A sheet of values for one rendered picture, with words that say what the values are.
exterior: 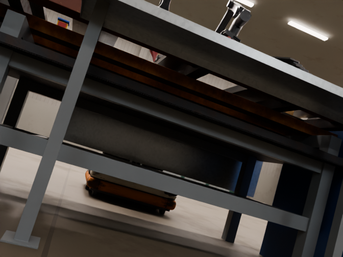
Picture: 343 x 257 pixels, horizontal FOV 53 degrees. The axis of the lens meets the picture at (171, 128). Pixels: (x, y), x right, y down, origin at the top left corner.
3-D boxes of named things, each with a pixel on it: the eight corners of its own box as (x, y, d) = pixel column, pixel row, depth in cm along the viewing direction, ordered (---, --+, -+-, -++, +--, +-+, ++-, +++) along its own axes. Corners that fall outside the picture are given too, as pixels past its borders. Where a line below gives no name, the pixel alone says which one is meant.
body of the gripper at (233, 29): (240, 43, 177) (246, 32, 179) (224, 31, 175) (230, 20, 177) (233, 47, 184) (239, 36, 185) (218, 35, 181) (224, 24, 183)
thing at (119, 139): (253, 197, 230) (267, 147, 234) (58, 138, 195) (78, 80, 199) (250, 196, 234) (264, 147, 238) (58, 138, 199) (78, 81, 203)
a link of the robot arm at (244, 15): (249, 16, 186) (235, 8, 185) (259, 5, 175) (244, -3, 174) (242, 34, 183) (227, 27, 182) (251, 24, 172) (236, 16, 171)
